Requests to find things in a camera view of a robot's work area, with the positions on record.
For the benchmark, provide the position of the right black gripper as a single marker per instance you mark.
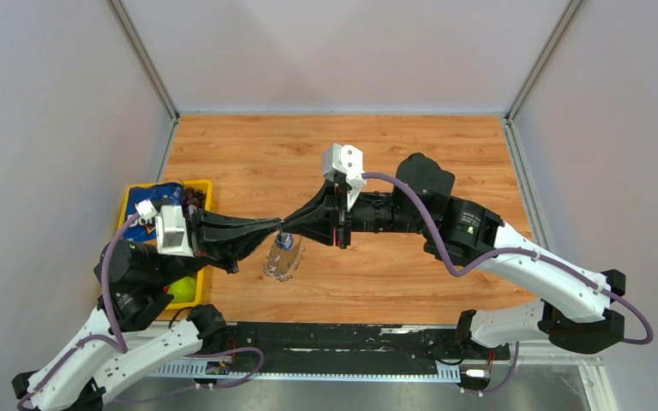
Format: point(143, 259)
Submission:
point(312, 220)

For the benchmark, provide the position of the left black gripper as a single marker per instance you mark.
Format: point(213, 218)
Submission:
point(223, 239)

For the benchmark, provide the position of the blue headed key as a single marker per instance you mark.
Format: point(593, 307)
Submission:
point(286, 241)

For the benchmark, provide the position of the silver metal keyring holder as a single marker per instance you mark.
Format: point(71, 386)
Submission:
point(279, 264)

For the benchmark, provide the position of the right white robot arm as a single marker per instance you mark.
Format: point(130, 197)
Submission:
point(572, 308)

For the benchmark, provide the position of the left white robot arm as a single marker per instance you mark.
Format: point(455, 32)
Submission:
point(98, 364)

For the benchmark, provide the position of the dark red grape bunch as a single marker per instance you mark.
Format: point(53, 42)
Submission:
point(194, 197)

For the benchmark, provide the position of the yellow plastic bin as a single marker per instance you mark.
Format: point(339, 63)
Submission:
point(173, 191)

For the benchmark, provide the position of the green apple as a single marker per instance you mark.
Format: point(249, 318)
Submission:
point(183, 290)

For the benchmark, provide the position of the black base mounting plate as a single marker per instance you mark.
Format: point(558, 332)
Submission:
point(317, 347)

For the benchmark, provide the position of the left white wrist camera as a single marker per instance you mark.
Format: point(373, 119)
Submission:
point(170, 225)

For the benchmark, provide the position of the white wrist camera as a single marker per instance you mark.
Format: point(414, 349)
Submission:
point(170, 225)
point(345, 161)

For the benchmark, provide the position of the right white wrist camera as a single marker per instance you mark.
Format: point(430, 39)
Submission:
point(345, 161)

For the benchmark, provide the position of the white slotted cable duct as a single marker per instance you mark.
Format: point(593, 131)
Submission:
point(197, 369)

